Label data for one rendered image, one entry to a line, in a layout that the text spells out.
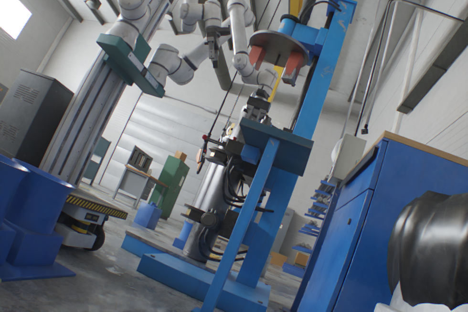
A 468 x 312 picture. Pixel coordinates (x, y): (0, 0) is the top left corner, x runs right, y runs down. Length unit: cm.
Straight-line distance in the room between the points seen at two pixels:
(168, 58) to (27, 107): 95
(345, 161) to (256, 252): 105
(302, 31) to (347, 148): 114
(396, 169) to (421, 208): 54
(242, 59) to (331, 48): 138
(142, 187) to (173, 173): 166
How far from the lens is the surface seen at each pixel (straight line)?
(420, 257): 62
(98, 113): 235
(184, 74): 254
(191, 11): 192
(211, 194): 287
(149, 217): 558
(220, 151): 268
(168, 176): 1021
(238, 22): 231
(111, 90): 238
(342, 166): 308
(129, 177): 894
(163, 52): 243
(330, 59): 324
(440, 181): 124
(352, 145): 315
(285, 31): 339
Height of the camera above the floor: 48
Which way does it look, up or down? 15 degrees up
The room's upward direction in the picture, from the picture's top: 22 degrees clockwise
